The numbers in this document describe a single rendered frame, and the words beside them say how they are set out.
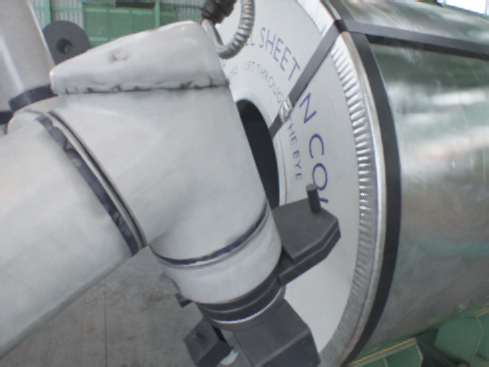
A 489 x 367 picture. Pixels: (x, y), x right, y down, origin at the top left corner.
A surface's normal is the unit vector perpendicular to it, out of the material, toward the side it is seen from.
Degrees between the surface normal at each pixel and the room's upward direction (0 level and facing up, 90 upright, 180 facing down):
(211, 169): 91
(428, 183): 76
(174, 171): 89
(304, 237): 25
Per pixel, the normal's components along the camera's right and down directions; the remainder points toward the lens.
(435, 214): 0.36, 0.13
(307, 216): -0.29, -0.80
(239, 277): 0.37, 0.39
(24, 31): 0.77, -0.13
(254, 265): 0.59, 0.28
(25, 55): 0.57, 0.00
